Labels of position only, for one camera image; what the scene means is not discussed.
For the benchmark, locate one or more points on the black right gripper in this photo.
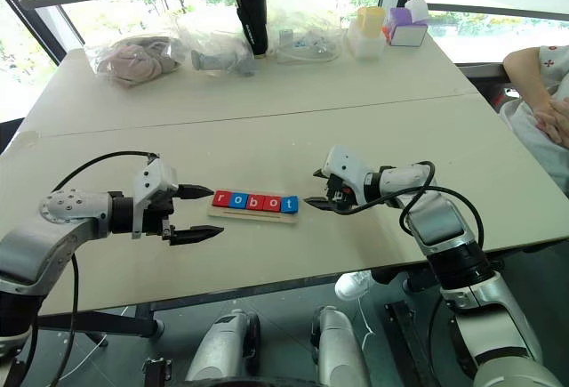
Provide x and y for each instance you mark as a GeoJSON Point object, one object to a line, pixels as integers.
{"type": "Point", "coordinates": [340, 191]}

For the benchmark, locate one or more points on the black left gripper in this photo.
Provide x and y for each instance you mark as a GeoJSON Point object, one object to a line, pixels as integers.
{"type": "Point", "coordinates": [157, 222]}

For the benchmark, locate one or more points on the red letter tile r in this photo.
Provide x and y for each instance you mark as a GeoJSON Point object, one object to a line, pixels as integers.
{"type": "Point", "coordinates": [221, 199]}

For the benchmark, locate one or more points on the blue letter tile t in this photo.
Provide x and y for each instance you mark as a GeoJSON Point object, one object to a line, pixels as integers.
{"type": "Point", "coordinates": [289, 205]}

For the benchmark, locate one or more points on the blue letter tile o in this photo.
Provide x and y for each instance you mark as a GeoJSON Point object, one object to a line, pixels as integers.
{"type": "Point", "coordinates": [238, 200]}

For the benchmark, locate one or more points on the red letter tile o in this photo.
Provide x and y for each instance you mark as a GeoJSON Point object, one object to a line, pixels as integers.
{"type": "Point", "coordinates": [272, 203]}

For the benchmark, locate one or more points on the wooden letter tray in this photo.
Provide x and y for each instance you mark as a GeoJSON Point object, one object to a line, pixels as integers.
{"type": "Point", "coordinates": [249, 219]}

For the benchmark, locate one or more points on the red letter tile b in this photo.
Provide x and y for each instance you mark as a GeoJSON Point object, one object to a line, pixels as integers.
{"type": "Point", "coordinates": [255, 201]}

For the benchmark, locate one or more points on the bystander bare forearm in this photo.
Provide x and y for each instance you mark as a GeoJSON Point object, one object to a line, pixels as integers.
{"type": "Point", "coordinates": [522, 71]}

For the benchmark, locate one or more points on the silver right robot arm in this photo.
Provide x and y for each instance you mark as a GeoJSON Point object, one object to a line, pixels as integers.
{"type": "Point", "coordinates": [444, 222]}

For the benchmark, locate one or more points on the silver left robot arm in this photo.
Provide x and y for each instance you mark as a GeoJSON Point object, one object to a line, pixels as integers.
{"type": "Point", "coordinates": [66, 204]}

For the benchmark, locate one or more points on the silver left robot leg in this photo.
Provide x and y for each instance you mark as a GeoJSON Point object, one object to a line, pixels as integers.
{"type": "Point", "coordinates": [222, 351]}

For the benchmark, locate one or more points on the silver robot leg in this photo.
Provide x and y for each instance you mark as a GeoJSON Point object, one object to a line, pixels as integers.
{"type": "Point", "coordinates": [338, 351]}
{"type": "Point", "coordinates": [222, 351]}

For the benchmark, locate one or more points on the silver right robot leg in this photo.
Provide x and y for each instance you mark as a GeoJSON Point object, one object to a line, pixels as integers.
{"type": "Point", "coordinates": [338, 351]}

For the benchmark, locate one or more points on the bystander bare hand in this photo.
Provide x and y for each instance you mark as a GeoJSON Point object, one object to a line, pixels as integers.
{"type": "Point", "coordinates": [555, 120]}

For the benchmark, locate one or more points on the white shoe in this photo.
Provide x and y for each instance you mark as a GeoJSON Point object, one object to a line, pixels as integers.
{"type": "Point", "coordinates": [353, 284]}

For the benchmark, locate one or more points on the clear tubing bundle bag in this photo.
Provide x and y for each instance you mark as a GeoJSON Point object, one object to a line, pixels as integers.
{"type": "Point", "coordinates": [311, 49]}

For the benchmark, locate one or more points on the white plastic container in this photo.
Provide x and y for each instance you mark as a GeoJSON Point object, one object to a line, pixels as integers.
{"type": "Point", "coordinates": [364, 46]}

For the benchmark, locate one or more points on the bag of pink cloth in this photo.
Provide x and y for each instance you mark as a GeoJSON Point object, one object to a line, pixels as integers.
{"type": "Point", "coordinates": [133, 64]}

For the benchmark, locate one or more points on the small black clamp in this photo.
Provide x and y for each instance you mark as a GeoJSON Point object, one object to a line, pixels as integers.
{"type": "Point", "coordinates": [157, 371]}

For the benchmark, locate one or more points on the yellow plastic cup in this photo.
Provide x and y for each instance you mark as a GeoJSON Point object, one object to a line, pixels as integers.
{"type": "Point", "coordinates": [371, 22]}

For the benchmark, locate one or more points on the large clear plastic bag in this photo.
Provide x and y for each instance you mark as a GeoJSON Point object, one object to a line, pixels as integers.
{"type": "Point", "coordinates": [209, 35]}

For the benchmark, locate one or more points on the purple tissue box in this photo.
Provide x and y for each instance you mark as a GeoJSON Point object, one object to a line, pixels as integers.
{"type": "Point", "coordinates": [409, 33]}

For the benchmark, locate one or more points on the black travel tumbler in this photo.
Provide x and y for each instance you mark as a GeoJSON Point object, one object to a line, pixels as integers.
{"type": "Point", "coordinates": [251, 13]}

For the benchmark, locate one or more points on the dark side furniture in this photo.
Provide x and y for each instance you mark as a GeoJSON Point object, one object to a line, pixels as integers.
{"type": "Point", "coordinates": [486, 86]}

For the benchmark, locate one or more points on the white tissue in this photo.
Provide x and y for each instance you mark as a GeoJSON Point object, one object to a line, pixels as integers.
{"type": "Point", "coordinates": [418, 8]}

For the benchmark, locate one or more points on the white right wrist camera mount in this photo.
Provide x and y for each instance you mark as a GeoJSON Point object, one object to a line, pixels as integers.
{"type": "Point", "coordinates": [351, 164]}

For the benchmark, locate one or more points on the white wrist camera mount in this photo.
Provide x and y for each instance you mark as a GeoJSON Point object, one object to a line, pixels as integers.
{"type": "Point", "coordinates": [153, 182]}
{"type": "Point", "coordinates": [351, 164]}

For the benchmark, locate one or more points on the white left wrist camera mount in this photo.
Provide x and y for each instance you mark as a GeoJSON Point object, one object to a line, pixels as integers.
{"type": "Point", "coordinates": [153, 182]}

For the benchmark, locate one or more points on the black table frame leg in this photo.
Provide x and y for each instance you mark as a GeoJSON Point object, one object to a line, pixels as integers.
{"type": "Point", "coordinates": [102, 324]}

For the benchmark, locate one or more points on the black metal floor bracket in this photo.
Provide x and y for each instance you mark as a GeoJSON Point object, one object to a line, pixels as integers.
{"type": "Point", "coordinates": [406, 342]}

